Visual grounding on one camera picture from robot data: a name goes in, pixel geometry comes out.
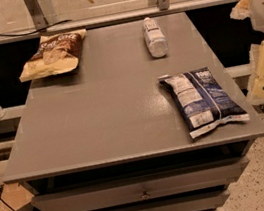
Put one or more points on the top grey drawer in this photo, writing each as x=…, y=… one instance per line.
x=143, y=188

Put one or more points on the grey drawer cabinet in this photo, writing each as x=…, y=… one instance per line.
x=113, y=121

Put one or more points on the clear plastic water bottle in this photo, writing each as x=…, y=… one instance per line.
x=154, y=38

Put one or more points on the blue chip bag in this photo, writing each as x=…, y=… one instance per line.
x=203, y=104

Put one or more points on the brown and cream chip bag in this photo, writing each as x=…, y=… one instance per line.
x=57, y=54

